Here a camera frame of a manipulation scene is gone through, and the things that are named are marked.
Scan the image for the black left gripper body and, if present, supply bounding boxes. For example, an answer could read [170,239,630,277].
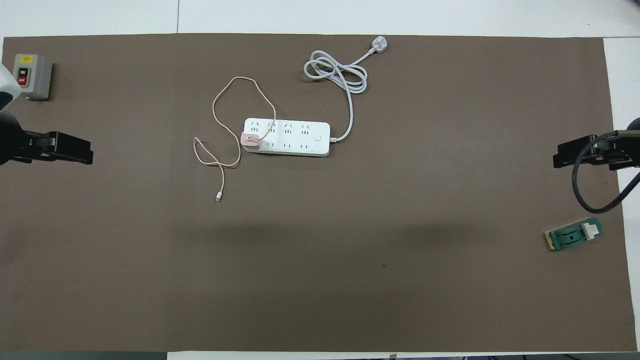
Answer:
[22,131,64,164]

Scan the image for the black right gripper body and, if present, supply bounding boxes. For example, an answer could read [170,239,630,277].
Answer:
[592,134,634,171]

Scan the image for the pink charging cable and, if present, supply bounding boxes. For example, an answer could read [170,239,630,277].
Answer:
[193,76,277,202]

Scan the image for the white power strip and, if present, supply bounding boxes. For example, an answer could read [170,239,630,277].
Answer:
[242,118,332,158]

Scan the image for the brown table mat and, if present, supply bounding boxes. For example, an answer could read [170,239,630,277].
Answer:
[0,33,639,354]

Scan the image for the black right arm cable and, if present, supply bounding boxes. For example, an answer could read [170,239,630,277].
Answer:
[571,130,640,215]

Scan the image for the grey on-off switch box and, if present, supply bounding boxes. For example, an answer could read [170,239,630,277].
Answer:
[13,53,53,101]

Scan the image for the green knife switch block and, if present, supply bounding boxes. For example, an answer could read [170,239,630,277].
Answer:
[544,217,604,252]

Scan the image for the white power cord with plug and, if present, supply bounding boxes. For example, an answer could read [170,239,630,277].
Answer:
[304,35,390,143]

